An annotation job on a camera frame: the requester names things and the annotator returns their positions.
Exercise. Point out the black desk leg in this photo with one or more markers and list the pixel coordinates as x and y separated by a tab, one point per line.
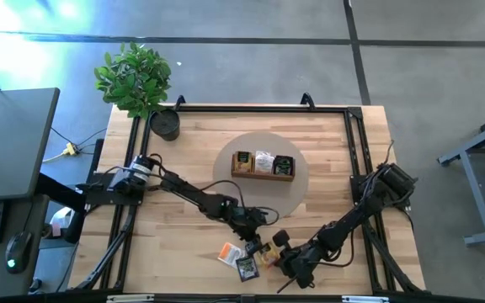
75	229

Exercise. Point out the green artificial plant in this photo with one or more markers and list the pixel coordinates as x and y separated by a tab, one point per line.
133	80

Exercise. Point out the grey metal table frame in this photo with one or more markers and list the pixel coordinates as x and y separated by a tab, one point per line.
478	193

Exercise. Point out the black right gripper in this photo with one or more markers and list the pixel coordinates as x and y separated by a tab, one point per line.
305	263

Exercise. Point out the black clamp hook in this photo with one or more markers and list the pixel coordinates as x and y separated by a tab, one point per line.
179	103
307	101

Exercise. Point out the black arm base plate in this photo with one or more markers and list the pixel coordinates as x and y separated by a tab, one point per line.
400	203
99	198

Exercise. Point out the silver metal bracket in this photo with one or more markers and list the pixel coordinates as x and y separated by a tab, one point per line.
129	298
364	299

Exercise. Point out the grey office desk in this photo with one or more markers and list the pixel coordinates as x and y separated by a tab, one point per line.
11	139

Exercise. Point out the black computer mouse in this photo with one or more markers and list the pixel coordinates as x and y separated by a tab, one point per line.
18	252

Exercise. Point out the black plant pot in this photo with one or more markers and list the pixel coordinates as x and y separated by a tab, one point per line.
164	126

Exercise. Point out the yellow mango tea packet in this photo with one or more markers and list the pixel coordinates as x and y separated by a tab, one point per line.
243	162
268	257

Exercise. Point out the white pink small object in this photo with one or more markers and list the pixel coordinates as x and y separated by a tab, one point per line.
61	219

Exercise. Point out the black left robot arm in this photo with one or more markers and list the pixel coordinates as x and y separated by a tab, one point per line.
192	195

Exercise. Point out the dark Ahmad tea packet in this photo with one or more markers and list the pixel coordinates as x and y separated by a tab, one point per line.
284	165
247	269

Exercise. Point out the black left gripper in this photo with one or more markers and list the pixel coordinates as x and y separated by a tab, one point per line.
246	221

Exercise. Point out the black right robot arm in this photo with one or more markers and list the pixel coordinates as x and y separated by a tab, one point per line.
352	219

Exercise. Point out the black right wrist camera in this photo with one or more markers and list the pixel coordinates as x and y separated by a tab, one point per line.
282	238

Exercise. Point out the white orange Tazo tea packet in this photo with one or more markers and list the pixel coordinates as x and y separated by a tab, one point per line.
264	162
230	253

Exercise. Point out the wooden three-compartment tea box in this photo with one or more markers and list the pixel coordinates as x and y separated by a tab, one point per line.
263	177

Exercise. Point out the round grey table mat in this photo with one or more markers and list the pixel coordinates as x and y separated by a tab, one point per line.
225	189

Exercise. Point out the yellow power plug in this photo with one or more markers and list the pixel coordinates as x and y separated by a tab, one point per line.
70	148

